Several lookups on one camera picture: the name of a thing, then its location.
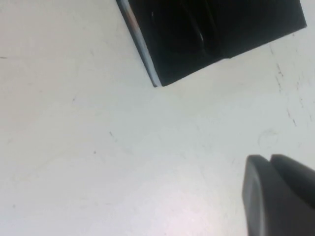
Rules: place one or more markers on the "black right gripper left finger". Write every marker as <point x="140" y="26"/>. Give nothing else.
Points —
<point x="258" y="196"/>

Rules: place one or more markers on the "black glasses case printed side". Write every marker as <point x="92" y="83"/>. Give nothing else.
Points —
<point x="246" y="29"/>

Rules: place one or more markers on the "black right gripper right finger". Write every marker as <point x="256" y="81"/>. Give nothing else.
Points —
<point x="300" y="182"/>

